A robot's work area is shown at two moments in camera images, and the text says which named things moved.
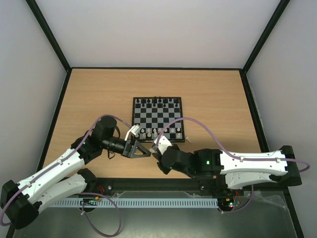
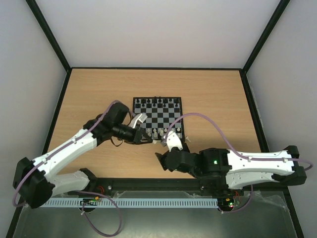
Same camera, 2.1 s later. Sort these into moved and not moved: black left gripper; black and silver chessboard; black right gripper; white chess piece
Moved: black left gripper
Not moved: white chess piece; black right gripper; black and silver chessboard
